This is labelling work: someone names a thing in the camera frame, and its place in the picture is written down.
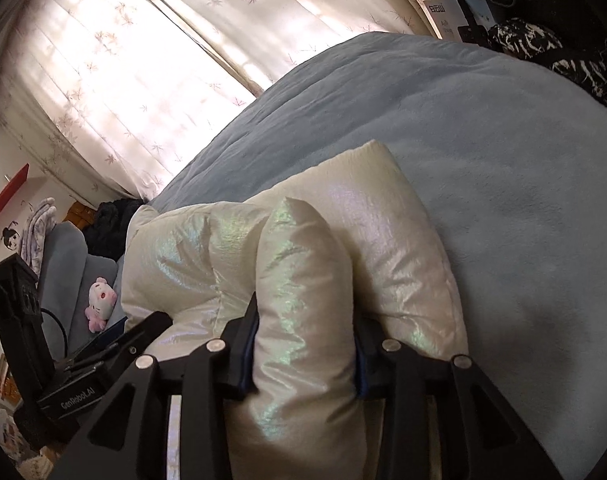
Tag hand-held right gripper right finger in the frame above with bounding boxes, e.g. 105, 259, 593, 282
353, 317, 565, 480

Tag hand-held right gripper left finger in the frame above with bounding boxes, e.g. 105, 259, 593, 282
48, 292, 262, 480

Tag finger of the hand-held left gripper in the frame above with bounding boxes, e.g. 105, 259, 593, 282
66, 317, 130, 366
108, 311, 175, 362

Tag white puffer jacket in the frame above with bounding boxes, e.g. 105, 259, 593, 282
120, 140, 470, 480

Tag pink cat plush toy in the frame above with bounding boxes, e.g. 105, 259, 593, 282
84, 276, 118, 333

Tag folded blue fleece blanket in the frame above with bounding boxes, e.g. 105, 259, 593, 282
36, 222, 128, 361

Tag folded floral quilt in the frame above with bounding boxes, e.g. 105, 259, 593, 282
20, 197, 58, 274

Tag dark knit cloth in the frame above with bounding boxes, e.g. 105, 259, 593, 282
86, 199, 146, 261

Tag wooden headboard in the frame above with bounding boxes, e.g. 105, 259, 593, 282
64, 200, 97, 231

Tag blue bed blanket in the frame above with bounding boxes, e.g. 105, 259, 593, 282
148, 31, 607, 480

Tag white leaf-print curtain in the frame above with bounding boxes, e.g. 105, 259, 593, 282
0, 0, 434, 202

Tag white cardboard box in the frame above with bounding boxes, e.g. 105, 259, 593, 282
423, 0, 495, 42

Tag black and white patterned cloth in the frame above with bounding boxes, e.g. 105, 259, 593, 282
486, 17, 607, 117

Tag black cable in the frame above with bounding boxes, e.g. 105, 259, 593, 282
38, 307, 69, 361

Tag black figure wall sticker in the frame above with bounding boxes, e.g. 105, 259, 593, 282
1, 226, 25, 251

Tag red wall decoration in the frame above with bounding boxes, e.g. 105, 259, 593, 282
0, 162, 30, 239

